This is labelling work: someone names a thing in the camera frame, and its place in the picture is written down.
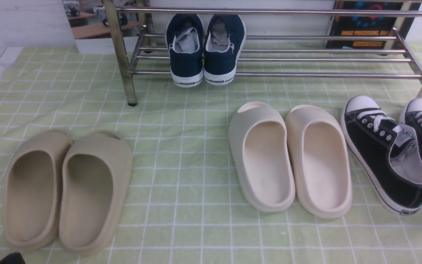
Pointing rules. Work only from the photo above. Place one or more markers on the tan slide slipper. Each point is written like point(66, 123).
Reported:
point(96, 175)
point(33, 190)

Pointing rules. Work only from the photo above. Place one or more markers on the tan right slide slipper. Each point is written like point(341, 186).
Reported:
point(96, 175)

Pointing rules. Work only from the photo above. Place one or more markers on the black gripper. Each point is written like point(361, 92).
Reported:
point(13, 258)

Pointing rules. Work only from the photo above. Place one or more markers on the cream left slide slipper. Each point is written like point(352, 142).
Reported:
point(257, 136)

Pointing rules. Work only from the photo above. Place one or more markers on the dark image processing book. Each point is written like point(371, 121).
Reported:
point(367, 25)

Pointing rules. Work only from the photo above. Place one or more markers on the navy slip-on shoe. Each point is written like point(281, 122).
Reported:
point(184, 41)
point(226, 35)

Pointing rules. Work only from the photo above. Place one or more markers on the cream slide slipper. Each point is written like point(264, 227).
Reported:
point(320, 162)
point(257, 136)

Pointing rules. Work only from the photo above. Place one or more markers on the metal shoe rack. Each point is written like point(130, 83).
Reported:
point(127, 64)

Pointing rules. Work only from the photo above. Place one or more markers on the black left canvas sneaker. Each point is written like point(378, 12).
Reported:
point(389, 152)

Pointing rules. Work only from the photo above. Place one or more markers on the green checkered cloth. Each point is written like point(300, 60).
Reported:
point(184, 202)

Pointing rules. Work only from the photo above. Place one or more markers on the tan left slide slipper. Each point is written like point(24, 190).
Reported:
point(33, 190)

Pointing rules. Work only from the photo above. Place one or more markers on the cream right slide slipper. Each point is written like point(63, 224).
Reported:
point(320, 162)

